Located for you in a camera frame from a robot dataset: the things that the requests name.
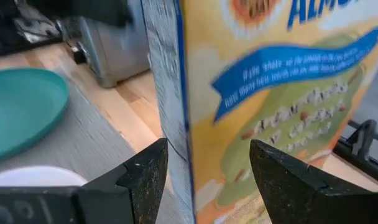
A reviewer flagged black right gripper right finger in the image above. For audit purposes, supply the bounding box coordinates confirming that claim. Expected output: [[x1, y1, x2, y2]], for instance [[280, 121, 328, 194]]
[[249, 139, 328, 224]]

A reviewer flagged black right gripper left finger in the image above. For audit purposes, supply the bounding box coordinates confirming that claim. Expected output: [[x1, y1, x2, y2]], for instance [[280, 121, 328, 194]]
[[71, 138, 169, 224]]

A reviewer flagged honey bunches cereal box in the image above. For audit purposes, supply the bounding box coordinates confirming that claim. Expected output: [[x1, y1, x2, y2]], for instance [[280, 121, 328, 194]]
[[140, 0, 378, 224]]

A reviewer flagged grey woven placemat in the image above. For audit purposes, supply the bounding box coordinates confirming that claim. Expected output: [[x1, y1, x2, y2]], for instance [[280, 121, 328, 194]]
[[0, 70, 190, 224]]

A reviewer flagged black clamp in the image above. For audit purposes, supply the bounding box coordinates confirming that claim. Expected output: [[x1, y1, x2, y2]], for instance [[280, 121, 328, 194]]
[[346, 119, 378, 161]]

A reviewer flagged white bowl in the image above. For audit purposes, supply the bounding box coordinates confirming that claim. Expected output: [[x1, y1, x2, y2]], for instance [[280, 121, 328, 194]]
[[0, 165, 89, 188]]

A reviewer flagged teal plate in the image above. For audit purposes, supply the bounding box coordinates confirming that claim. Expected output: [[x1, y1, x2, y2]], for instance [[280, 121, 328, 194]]
[[0, 67, 70, 164]]

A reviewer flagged stainless steel four-slot toaster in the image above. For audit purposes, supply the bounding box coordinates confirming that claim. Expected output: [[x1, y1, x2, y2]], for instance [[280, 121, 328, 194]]
[[56, 0, 151, 89]]

